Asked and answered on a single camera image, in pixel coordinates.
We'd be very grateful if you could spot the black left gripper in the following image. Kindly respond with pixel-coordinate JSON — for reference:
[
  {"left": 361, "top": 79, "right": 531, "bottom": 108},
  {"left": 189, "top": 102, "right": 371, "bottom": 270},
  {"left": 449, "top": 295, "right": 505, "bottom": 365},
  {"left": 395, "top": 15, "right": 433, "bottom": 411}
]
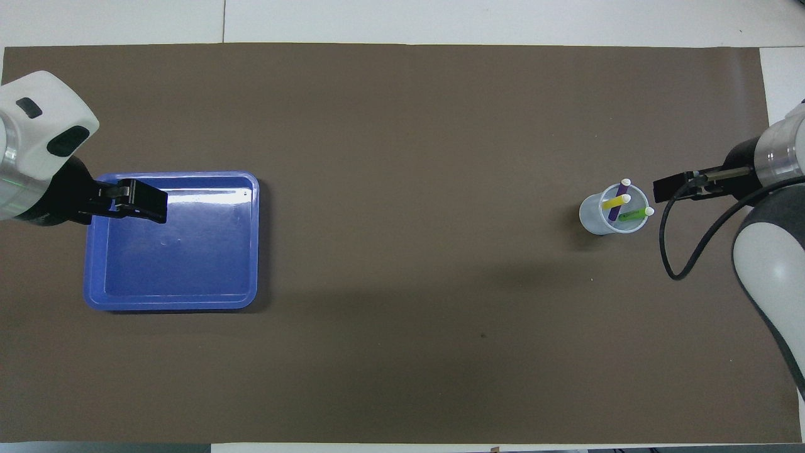
[{"left": 19, "top": 154, "right": 169, "bottom": 227}]

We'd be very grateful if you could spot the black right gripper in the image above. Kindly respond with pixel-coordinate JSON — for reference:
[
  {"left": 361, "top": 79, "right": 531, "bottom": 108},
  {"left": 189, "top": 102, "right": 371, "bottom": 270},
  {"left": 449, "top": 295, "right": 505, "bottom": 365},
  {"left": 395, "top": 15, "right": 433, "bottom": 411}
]
[{"left": 652, "top": 137, "right": 765, "bottom": 203}]

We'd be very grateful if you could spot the purple marker pen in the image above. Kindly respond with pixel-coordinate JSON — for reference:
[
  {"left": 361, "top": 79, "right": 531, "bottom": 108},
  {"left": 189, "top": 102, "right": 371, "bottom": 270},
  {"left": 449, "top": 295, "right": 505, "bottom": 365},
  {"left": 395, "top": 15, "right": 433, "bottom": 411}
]
[{"left": 608, "top": 179, "right": 631, "bottom": 222}]

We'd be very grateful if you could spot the blue plastic tray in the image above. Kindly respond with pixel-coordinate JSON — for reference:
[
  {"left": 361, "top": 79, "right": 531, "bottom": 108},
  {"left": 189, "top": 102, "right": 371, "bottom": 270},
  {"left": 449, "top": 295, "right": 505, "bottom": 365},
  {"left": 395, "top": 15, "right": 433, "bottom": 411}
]
[{"left": 83, "top": 171, "right": 260, "bottom": 312}]

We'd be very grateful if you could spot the translucent plastic cup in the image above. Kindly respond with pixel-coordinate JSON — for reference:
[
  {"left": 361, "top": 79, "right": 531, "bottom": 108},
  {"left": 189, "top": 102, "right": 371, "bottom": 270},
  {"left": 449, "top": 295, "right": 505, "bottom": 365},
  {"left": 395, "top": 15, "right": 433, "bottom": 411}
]
[{"left": 579, "top": 182, "right": 649, "bottom": 236}]

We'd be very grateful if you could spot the brown table mat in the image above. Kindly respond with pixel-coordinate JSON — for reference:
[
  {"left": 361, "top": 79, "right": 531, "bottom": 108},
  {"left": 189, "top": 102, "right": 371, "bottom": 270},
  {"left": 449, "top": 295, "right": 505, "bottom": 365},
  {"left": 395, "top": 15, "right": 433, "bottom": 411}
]
[{"left": 0, "top": 43, "right": 802, "bottom": 444}]

